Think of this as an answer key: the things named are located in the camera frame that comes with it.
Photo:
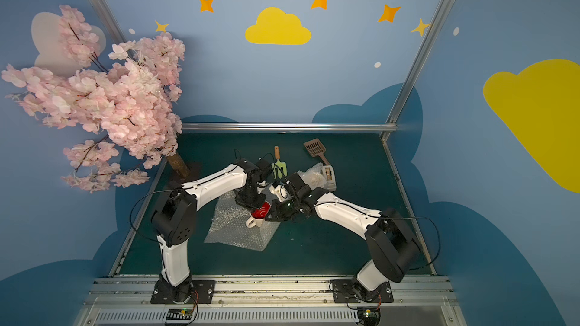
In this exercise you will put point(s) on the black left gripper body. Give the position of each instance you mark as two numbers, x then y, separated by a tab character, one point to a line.
249	197

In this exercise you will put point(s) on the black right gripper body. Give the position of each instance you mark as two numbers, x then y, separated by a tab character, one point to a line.
279	209

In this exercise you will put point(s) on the white mug red interior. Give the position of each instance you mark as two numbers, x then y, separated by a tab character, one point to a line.
258	216

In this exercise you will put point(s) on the white tape dispenser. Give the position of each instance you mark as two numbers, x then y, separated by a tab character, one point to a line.
329	178

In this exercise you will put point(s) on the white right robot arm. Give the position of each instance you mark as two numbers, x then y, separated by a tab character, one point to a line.
392	244

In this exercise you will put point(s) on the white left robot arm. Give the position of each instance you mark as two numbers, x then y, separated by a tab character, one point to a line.
174	218

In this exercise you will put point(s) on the brown slotted scoop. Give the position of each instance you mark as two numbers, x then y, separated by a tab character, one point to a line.
316	149

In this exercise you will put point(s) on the right circuit board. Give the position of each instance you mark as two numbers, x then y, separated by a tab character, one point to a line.
368	316

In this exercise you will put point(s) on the circuit board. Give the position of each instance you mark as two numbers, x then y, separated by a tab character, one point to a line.
181	316
368	316

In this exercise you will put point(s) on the left circuit board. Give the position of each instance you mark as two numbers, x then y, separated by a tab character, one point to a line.
181	316

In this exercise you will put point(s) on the pink cherry blossom tree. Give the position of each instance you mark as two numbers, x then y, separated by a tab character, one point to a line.
129	106

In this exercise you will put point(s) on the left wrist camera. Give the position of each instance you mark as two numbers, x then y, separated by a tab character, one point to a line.
263	170

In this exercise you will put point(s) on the green fork wooden handle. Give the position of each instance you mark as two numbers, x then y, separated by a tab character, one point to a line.
279	167

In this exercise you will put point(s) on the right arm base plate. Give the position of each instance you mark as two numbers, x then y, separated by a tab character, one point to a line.
351	291

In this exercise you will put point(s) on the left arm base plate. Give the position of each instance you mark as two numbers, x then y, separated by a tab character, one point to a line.
197	291

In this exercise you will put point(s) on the right aluminium frame post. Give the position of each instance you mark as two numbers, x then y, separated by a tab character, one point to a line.
438	20

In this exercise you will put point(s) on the aluminium frame post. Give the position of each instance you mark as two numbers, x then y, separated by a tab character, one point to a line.
438	20
107	18

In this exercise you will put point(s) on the aluminium front rail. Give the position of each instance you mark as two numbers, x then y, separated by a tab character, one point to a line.
271	300

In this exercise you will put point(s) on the left aluminium frame post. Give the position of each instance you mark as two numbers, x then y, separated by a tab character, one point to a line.
107	18

